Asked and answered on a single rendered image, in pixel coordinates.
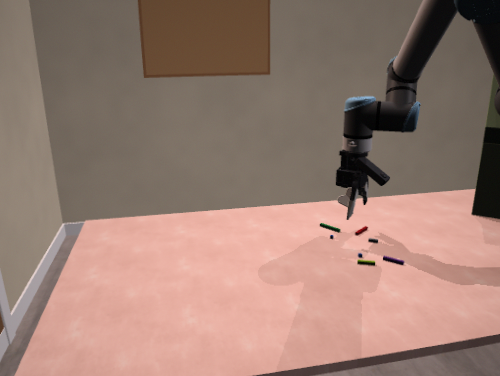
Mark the lime green rod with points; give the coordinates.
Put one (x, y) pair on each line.
(366, 262)

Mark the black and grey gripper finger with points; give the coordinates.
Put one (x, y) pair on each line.
(364, 192)
(350, 197)

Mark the purple rod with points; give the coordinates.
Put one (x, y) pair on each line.
(393, 260)

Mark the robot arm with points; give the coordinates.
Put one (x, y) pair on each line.
(400, 111)

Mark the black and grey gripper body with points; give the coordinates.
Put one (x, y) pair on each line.
(348, 171)

